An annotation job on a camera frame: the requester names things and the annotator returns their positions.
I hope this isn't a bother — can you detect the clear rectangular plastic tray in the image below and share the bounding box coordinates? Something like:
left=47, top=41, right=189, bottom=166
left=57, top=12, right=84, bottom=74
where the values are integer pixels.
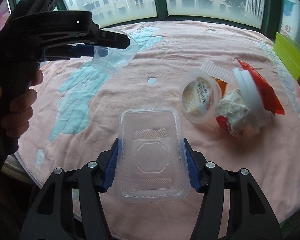
left=115, top=108, right=191, bottom=203

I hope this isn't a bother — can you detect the white round plastic lid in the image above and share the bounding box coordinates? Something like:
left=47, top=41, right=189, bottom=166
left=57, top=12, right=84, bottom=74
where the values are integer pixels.
left=233, top=68, right=270, bottom=133

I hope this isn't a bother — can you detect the red snack wrapper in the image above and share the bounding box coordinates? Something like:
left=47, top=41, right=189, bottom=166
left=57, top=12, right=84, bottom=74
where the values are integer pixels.
left=238, top=60, right=285, bottom=116

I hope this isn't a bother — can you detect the round clear pudding cup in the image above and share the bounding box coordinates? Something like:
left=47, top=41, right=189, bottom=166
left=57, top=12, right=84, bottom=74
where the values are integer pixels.
left=179, top=69, right=222, bottom=124

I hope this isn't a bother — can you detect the red white paper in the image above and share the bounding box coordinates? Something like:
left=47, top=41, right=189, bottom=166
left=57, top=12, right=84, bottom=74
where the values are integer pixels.
left=215, top=88, right=250, bottom=137

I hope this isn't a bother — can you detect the orange peel piece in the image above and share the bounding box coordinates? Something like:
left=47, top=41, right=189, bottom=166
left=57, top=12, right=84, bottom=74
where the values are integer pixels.
left=213, top=77, right=228, bottom=97

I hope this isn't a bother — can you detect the person's left hand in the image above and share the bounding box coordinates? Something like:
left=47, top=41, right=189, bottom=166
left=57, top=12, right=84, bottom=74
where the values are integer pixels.
left=0, top=70, right=44, bottom=138

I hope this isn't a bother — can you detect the pink quilted blanket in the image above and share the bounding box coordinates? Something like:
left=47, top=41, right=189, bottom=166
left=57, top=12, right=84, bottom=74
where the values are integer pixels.
left=14, top=19, right=300, bottom=240

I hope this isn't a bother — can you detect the green cardboard box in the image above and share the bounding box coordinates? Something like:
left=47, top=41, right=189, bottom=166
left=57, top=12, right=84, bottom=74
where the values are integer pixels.
left=274, top=33, right=300, bottom=84

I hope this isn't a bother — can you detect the white poster with logo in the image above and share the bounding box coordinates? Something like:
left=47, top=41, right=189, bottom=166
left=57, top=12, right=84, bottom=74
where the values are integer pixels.
left=280, top=0, right=300, bottom=45

